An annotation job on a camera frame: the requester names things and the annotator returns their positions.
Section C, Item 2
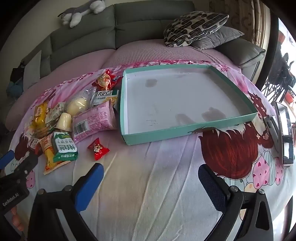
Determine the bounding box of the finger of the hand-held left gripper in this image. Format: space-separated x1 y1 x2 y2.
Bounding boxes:
0 150 15 168
3 152 39 183

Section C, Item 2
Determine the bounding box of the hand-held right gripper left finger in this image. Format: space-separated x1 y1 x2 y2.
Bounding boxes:
27 163 104 241

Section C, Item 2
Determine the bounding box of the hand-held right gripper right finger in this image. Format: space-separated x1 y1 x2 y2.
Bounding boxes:
198 164 274 241

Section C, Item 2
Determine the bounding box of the red white snack packet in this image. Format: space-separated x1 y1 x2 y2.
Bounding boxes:
26 137 43 153

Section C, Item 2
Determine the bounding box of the orange yellow snack packet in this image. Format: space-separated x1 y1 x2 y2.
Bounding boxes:
38 134 70 175

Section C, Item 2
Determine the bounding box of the brown snack packet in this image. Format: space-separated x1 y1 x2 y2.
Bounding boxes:
31 124 55 139

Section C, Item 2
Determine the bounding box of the green white snack packet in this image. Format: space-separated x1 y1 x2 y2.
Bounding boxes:
52 131 78 163

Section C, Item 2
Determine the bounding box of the clear round bun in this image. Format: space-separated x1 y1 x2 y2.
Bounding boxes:
56 112 72 130

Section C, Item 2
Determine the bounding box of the beige snack packet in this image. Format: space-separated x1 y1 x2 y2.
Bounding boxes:
45 103 66 124

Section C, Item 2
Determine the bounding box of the pink snack packet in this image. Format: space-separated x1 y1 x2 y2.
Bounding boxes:
72 100 118 143

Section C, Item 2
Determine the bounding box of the green white cracker packet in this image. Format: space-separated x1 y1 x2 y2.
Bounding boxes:
90 89 119 109

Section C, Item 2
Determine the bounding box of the teal cardboard tray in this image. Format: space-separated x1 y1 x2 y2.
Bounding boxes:
119 64 258 146

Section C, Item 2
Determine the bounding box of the person's left hand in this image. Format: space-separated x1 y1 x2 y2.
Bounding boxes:
10 206 25 232

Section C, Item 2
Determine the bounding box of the small red candy packet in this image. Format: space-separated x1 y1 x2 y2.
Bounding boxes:
87 137 110 161

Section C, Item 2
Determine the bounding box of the pink printed blanket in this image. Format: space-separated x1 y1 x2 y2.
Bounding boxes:
9 59 289 241

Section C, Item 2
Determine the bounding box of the blue cloth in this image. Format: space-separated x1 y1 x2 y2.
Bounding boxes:
7 82 23 98

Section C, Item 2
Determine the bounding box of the silver device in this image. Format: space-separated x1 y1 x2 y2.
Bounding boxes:
263 115 281 149

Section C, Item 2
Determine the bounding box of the dark cloth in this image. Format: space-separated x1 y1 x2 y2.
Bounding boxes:
10 61 26 82

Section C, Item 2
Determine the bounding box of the light grey pillow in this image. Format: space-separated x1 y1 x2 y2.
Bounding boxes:
23 50 42 90

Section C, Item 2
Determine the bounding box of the black smartphone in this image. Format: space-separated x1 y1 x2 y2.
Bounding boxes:
275 102 295 167

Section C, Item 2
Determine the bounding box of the large red snack packet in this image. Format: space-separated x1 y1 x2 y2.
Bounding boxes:
92 69 114 92

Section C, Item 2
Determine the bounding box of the small blue red packet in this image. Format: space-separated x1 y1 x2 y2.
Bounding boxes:
111 75 122 90

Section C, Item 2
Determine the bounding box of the black metal railing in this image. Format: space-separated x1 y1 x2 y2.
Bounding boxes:
264 53 296 102

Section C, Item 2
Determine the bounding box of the pink sofa cover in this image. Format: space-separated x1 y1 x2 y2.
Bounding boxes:
5 38 241 130

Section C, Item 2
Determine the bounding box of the grey white plush toy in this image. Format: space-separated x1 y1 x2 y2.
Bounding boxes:
58 0 107 28

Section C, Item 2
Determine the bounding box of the black patterned pillow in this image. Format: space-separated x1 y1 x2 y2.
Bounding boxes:
164 11 229 48

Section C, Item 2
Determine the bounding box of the grey green sofa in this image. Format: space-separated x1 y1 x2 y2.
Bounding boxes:
21 0 266 80

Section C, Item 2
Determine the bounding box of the beige patterned curtain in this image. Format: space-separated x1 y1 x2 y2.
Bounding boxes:
209 0 275 49

